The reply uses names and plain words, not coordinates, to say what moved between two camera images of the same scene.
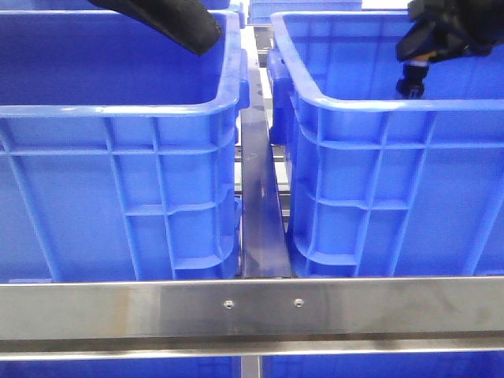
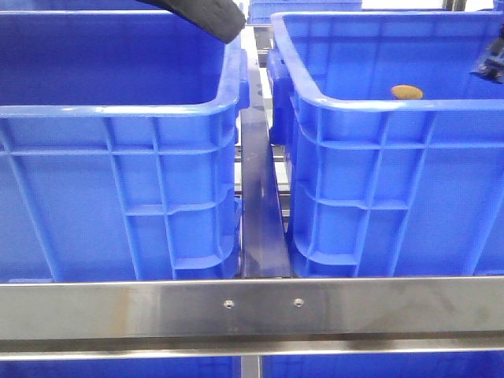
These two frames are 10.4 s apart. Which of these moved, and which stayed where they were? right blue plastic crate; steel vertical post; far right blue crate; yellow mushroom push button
Moved: yellow mushroom push button
Stayed: far right blue crate; right blue plastic crate; steel vertical post
